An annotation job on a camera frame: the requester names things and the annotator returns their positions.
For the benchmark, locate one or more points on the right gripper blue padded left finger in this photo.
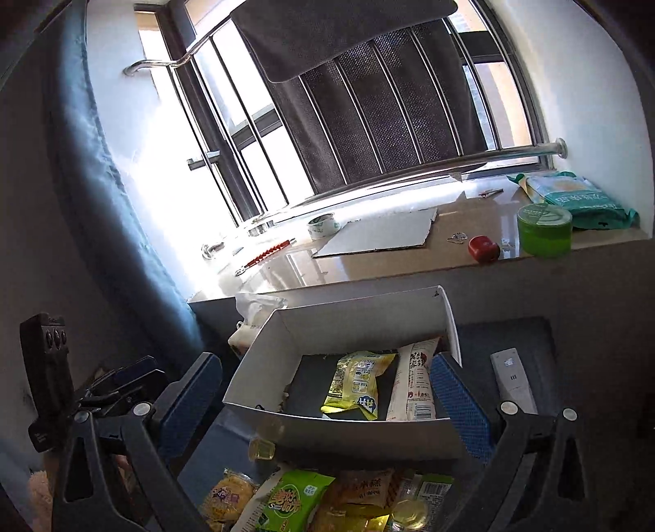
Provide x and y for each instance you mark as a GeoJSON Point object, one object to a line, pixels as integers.
{"type": "Point", "coordinates": [181, 408]}

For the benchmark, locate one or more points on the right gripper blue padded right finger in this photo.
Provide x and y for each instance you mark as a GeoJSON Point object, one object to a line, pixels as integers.
{"type": "Point", "coordinates": [470, 411]}

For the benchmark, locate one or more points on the white noodle snack bag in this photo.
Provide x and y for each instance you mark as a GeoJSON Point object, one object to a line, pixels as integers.
{"type": "Point", "coordinates": [412, 395]}

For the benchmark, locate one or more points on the black yellow potato chip bag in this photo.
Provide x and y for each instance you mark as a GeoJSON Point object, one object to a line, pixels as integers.
{"type": "Point", "coordinates": [354, 384]}

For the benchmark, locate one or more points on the white remote control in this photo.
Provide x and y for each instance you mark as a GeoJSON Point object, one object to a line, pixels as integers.
{"type": "Point", "coordinates": [512, 381]}

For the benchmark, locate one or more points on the blue grey sofa cushion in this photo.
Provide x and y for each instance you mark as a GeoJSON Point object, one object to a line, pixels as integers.
{"type": "Point", "coordinates": [225, 446]}

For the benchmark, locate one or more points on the jelly cup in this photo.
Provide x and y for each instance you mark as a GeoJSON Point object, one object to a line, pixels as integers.
{"type": "Point", "coordinates": [260, 449]}

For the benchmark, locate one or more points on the clear green label packet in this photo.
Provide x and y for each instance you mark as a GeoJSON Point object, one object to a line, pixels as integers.
{"type": "Point", "coordinates": [418, 501]}

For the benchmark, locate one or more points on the white cardboard storage box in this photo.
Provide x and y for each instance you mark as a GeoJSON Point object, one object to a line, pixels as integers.
{"type": "Point", "coordinates": [284, 376]}

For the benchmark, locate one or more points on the small yellow pastry packet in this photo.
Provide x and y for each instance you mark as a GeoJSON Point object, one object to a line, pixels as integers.
{"type": "Point", "coordinates": [227, 499]}

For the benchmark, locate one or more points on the green snack bag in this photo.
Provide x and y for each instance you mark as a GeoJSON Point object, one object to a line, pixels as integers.
{"type": "Point", "coordinates": [285, 502]}

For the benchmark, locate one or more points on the clear crispy snack bag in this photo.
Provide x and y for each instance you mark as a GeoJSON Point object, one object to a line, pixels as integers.
{"type": "Point", "coordinates": [358, 501]}

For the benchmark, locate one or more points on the red apple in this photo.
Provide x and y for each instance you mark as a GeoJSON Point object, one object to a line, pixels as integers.
{"type": "Point", "coordinates": [483, 249]}

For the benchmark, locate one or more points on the grey cardboard sheet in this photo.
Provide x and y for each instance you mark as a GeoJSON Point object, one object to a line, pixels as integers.
{"type": "Point", "coordinates": [399, 230]}

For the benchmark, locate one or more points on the green lidded container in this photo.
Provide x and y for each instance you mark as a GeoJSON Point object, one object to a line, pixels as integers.
{"type": "Point", "coordinates": [545, 230]}

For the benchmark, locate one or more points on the blue curtain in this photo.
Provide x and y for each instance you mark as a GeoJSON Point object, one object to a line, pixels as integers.
{"type": "Point", "coordinates": [96, 207]}

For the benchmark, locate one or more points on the green wet wipes pack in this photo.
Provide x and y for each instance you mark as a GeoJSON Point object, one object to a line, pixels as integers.
{"type": "Point", "coordinates": [590, 207]}

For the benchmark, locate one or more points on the dark hanging towel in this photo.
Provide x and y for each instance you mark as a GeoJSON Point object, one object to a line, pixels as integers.
{"type": "Point", "coordinates": [365, 88]}

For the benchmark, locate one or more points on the metal window rail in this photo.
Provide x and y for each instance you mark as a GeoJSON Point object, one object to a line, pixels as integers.
{"type": "Point", "coordinates": [234, 119]}

